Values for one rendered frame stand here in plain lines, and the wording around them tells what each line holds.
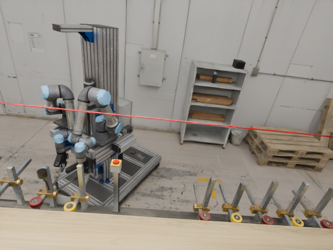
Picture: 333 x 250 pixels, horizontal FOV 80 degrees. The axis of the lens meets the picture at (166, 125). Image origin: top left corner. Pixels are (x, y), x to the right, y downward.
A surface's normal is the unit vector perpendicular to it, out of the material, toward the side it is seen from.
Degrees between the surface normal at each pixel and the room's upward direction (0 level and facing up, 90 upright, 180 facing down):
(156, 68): 90
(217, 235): 0
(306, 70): 90
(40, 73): 90
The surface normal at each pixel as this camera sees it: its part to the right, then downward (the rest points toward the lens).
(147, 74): 0.01, 0.48
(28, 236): 0.12, -0.87
